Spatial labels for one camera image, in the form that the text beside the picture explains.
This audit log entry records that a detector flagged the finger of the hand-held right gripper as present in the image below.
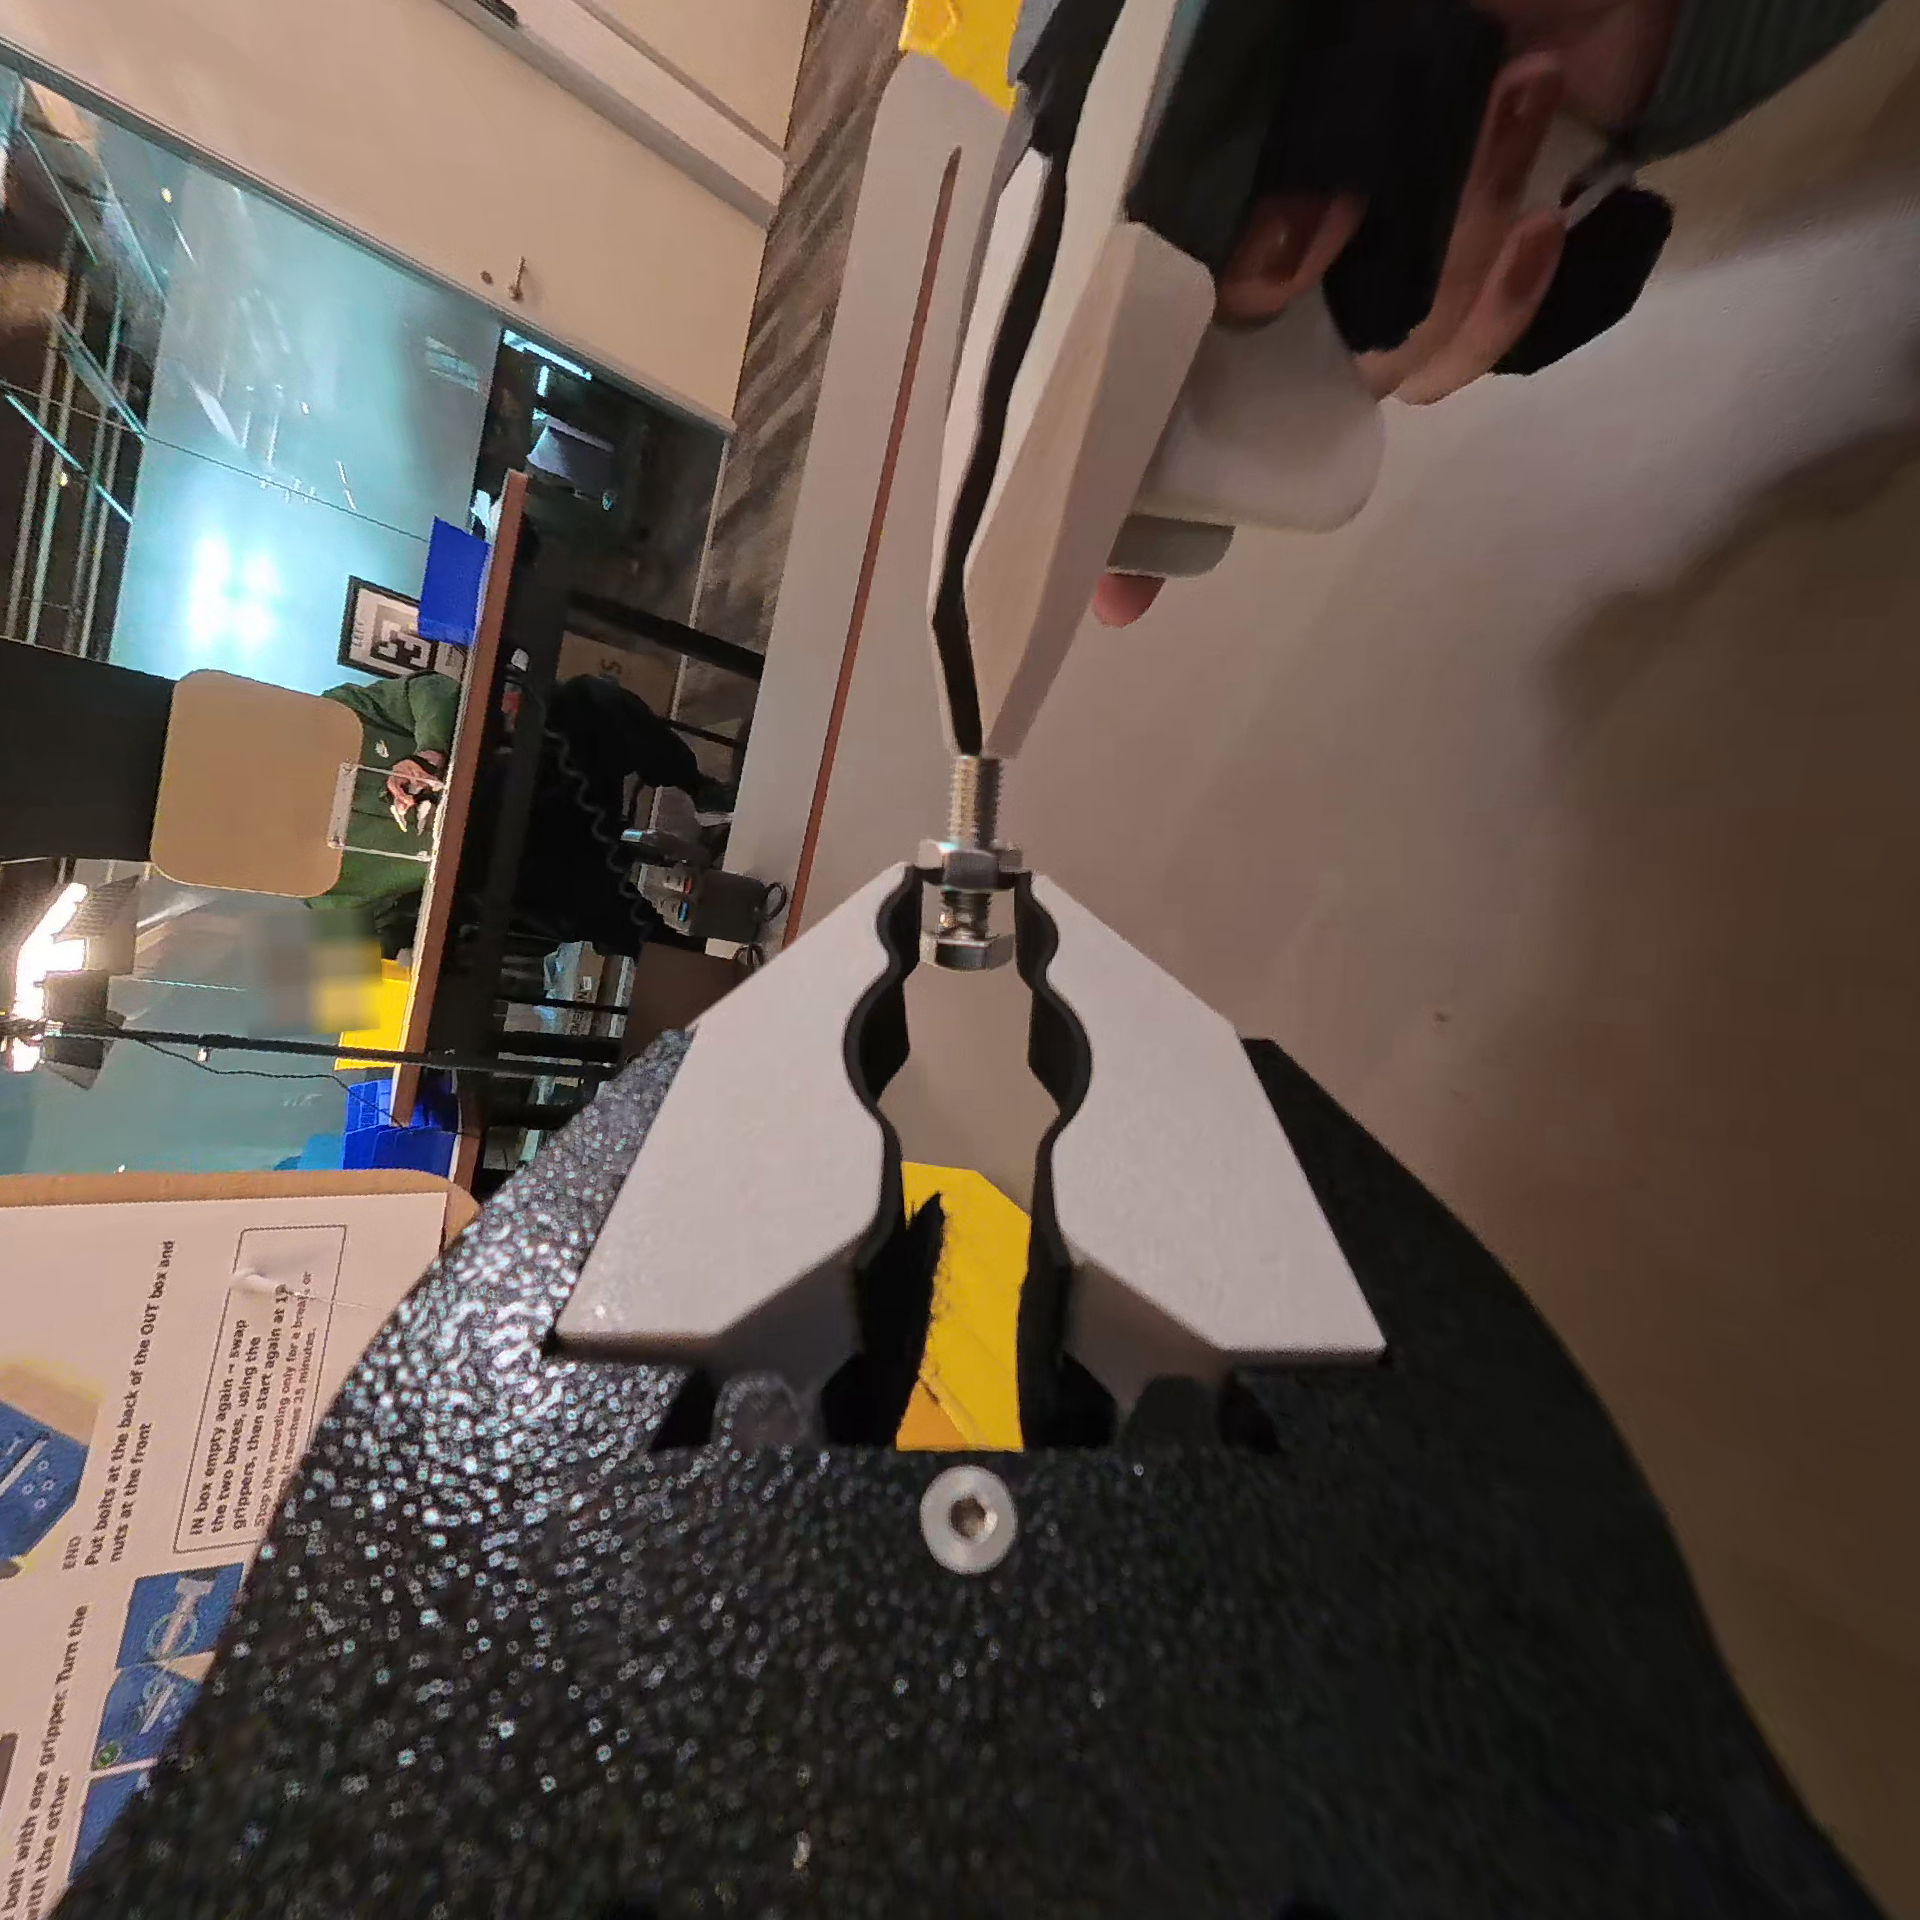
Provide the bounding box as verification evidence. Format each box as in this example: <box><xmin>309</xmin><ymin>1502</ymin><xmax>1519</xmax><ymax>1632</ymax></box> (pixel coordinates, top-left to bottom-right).
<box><xmin>933</xmin><ymin>146</ymin><xmax>1215</xmax><ymax>754</ymax></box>
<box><xmin>927</xmin><ymin>144</ymin><xmax>1055</xmax><ymax>749</ymax></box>

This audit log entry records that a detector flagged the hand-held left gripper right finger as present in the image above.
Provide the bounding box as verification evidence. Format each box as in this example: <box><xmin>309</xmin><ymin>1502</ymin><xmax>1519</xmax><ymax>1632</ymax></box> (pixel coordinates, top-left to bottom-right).
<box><xmin>1024</xmin><ymin>870</ymin><xmax>1389</xmax><ymax>1390</ymax></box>

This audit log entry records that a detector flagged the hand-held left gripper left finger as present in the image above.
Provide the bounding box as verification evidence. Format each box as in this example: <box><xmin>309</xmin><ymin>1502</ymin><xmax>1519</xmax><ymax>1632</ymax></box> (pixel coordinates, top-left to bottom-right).
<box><xmin>556</xmin><ymin>862</ymin><xmax>916</xmax><ymax>1377</ymax></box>

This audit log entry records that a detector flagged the steel bolt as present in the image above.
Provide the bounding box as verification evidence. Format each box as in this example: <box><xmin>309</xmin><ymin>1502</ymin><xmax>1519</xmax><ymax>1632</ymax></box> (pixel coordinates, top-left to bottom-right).
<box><xmin>914</xmin><ymin>754</ymin><xmax>1037</xmax><ymax>973</ymax></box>

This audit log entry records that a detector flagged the person's right hand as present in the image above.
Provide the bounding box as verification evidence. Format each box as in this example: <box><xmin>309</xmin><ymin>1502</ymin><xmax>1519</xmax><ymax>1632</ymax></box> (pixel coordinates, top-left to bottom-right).
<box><xmin>1093</xmin><ymin>60</ymin><xmax>1644</xmax><ymax>629</ymax></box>

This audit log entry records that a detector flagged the brown box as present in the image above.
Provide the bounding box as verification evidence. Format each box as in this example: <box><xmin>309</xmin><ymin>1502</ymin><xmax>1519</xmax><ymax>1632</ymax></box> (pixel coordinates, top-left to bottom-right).
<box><xmin>627</xmin><ymin>944</ymin><xmax>755</xmax><ymax>1056</ymax></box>

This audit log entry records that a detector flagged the blue plastic bin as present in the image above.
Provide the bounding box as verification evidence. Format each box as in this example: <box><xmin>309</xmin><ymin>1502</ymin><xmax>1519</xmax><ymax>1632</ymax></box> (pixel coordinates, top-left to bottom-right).
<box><xmin>415</xmin><ymin>517</ymin><xmax>496</xmax><ymax>641</ymax></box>
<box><xmin>333</xmin><ymin>1076</ymin><xmax>462</xmax><ymax>1182</ymax></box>

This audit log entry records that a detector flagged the wooden edged desk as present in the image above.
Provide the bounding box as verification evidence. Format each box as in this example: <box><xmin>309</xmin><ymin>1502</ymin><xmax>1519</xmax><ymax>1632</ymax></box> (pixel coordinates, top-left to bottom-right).
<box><xmin>387</xmin><ymin>468</ymin><xmax>533</xmax><ymax>1128</ymax></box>

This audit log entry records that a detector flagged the black bag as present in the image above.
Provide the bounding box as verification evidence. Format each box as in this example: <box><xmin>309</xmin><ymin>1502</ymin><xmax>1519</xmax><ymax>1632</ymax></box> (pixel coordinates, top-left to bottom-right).
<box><xmin>550</xmin><ymin>671</ymin><xmax>740</xmax><ymax>847</ymax></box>

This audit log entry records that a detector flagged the printed cardboard box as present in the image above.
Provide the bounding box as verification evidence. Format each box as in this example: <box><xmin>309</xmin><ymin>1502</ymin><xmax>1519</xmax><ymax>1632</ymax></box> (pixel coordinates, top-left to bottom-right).
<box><xmin>558</xmin><ymin>625</ymin><xmax>711</xmax><ymax>724</ymax></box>

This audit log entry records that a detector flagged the beige rounded sign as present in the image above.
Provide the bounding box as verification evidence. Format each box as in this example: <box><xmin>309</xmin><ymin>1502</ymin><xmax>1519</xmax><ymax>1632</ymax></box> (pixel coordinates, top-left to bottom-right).
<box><xmin>147</xmin><ymin>666</ymin><xmax>366</xmax><ymax>902</ymax></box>

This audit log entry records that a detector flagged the printed instruction sheet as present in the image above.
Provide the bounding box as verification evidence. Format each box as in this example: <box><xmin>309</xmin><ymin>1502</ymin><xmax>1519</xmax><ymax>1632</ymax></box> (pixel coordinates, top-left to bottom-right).
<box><xmin>0</xmin><ymin>1169</ymin><xmax>483</xmax><ymax>1920</ymax></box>

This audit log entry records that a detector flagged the framed marker sign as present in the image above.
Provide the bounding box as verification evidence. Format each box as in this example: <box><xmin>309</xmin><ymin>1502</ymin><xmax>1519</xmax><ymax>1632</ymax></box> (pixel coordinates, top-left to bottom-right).
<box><xmin>338</xmin><ymin>574</ymin><xmax>470</xmax><ymax>680</ymax></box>

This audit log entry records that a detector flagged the black coiled cable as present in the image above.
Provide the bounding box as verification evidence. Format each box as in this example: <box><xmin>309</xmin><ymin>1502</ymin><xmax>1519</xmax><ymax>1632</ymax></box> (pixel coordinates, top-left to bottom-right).
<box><xmin>544</xmin><ymin>717</ymin><xmax>645</xmax><ymax>905</ymax></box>

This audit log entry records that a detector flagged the black post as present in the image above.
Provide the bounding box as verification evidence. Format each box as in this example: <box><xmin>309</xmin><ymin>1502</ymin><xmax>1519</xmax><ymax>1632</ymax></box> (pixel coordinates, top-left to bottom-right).
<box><xmin>0</xmin><ymin>632</ymin><xmax>186</xmax><ymax>866</ymax></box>

